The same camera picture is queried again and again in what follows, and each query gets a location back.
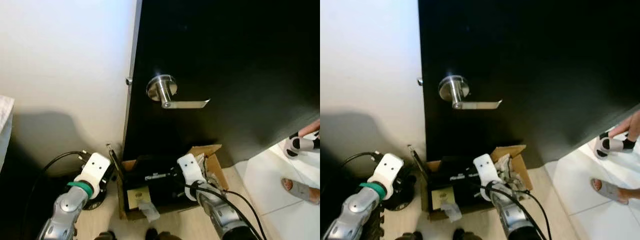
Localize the black round weight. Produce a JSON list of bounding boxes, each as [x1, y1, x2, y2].
[[82, 190, 109, 211], [384, 192, 414, 211]]

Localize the black bundle with white print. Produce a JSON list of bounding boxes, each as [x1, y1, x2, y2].
[[123, 155, 201, 206], [427, 157, 494, 206]]

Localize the thin dark rod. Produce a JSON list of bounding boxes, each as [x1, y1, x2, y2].
[[405, 144, 426, 176], [105, 143, 125, 176]]

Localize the brown cardboard box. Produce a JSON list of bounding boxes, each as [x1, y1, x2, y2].
[[117, 144, 231, 221], [419, 144, 535, 222]]

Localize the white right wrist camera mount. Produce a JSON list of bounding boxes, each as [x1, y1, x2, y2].
[[177, 153, 206, 189], [472, 153, 501, 189]]

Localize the small white wrapper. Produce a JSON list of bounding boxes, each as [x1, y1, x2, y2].
[[440, 199, 464, 224], [137, 199, 161, 224]]

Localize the person in pink shirt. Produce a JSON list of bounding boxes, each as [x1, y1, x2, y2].
[[594, 109, 640, 160], [283, 119, 321, 160]]

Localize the black door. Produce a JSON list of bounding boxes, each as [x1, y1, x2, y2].
[[122, 0, 321, 169], [417, 0, 640, 170]]

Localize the silver door lever handle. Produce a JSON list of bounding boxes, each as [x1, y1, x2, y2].
[[145, 73, 211, 110], [438, 74, 504, 111]]

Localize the black foam puzzle mat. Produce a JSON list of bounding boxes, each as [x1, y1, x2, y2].
[[367, 214, 384, 240]]

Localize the crumpled white packaging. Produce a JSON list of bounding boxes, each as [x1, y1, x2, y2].
[[492, 153, 526, 191], [195, 152, 221, 189]]

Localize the white hanging cloth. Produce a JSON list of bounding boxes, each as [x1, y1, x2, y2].
[[0, 95, 15, 174]]

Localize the yellowish paper label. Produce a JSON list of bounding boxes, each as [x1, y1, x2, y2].
[[430, 187, 457, 211], [127, 187, 151, 211]]

